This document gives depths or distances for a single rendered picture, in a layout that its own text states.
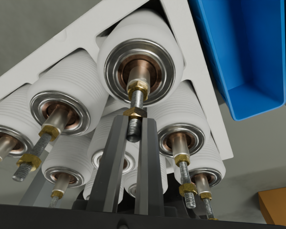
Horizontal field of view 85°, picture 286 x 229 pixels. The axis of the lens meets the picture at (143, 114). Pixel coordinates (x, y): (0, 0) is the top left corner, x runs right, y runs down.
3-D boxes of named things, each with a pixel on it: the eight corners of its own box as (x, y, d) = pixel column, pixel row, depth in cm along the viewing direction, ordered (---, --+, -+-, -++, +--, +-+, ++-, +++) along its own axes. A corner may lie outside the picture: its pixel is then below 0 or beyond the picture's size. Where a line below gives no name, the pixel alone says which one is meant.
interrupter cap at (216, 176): (173, 181, 31) (173, 185, 31) (194, 161, 27) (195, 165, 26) (204, 189, 33) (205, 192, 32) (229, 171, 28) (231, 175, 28)
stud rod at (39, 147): (62, 124, 20) (26, 181, 14) (55, 125, 20) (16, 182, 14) (58, 118, 19) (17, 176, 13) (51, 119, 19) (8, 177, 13)
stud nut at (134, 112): (153, 114, 11) (153, 121, 11) (141, 128, 12) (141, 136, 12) (128, 102, 11) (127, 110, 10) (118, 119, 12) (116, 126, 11)
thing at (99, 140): (149, 92, 39) (149, 151, 25) (137, 120, 45) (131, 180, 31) (111, 80, 37) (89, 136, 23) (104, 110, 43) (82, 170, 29)
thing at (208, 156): (160, 123, 45) (166, 184, 31) (177, 97, 40) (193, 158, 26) (189, 132, 47) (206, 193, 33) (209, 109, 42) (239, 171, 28)
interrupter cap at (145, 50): (185, 85, 18) (186, 88, 17) (130, 112, 20) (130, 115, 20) (153, 19, 14) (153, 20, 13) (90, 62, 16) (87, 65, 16)
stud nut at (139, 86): (152, 87, 14) (152, 92, 14) (143, 101, 15) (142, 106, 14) (132, 77, 14) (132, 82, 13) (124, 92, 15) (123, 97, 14)
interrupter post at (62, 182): (62, 171, 30) (55, 188, 27) (74, 176, 31) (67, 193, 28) (56, 175, 31) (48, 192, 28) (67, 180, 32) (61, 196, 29)
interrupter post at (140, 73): (155, 78, 17) (155, 94, 15) (136, 87, 18) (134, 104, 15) (143, 59, 16) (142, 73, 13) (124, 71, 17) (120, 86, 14)
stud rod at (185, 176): (179, 146, 22) (189, 204, 16) (184, 147, 22) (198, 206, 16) (175, 150, 22) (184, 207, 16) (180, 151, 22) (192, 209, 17)
